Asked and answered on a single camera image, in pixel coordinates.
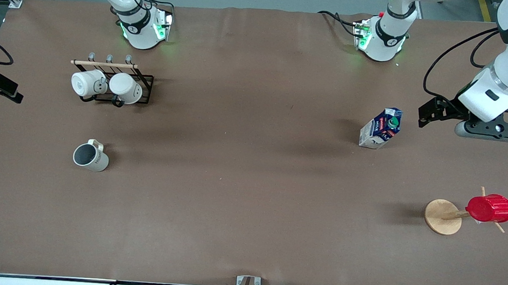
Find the wooden cup tree stand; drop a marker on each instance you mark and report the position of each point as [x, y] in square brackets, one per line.
[441, 215]

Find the red ribbed plastic cup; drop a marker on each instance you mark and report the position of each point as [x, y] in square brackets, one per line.
[490, 209]

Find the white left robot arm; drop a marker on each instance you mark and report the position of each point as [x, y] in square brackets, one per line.
[383, 40]

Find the grey mug with lettering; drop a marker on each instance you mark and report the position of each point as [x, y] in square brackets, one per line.
[98, 161]

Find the white ceramic mug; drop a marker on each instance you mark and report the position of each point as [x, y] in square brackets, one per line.
[83, 83]
[125, 86]

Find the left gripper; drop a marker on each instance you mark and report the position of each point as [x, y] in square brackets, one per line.
[455, 110]

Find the blue white milk carton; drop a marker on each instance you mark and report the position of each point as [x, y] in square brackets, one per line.
[375, 134]

